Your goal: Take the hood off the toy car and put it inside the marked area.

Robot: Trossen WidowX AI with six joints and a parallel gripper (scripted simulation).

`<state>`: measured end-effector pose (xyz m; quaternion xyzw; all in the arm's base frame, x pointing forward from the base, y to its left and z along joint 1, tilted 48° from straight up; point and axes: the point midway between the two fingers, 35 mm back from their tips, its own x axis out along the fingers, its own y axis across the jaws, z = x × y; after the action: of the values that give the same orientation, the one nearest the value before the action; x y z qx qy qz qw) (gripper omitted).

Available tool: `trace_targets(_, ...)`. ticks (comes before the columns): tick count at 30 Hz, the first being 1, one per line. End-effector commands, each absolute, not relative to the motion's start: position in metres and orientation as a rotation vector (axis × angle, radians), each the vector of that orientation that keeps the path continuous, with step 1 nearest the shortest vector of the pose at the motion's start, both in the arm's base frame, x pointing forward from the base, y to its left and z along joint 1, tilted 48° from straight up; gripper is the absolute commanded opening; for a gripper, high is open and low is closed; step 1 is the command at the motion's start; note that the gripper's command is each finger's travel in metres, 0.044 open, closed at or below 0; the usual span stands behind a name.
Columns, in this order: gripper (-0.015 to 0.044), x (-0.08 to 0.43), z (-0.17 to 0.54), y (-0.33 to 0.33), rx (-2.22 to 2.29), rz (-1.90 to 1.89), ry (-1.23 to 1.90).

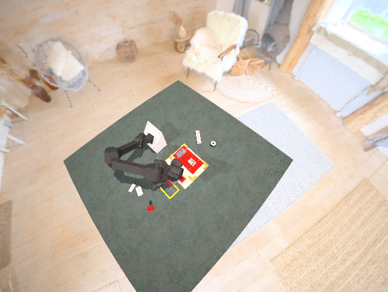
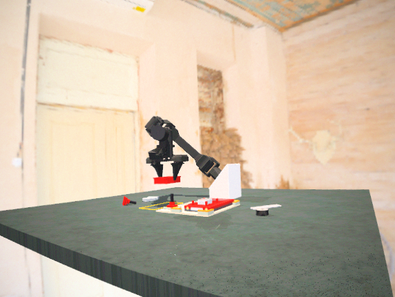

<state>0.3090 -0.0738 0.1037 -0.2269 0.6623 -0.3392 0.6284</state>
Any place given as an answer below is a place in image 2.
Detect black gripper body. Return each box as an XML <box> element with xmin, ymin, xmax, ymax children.
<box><xmin>146</xmin><ymin>142</ymin><xmax>189</xmax><ymax>164</ymax></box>

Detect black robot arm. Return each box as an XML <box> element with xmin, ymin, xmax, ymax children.
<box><xmin>145</xmin><ymin>115</ymin><xmax>222</xmax><ymax>180</ymax></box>

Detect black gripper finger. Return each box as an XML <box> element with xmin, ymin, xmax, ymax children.
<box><xmin>171</xmin><ymin>162</ymin><xmax>184</xmax><ymax>180</ymax></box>
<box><xmin>149</xmin><ymin>164</ymin><xmax>164</xmax><ymax>178</ymax></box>

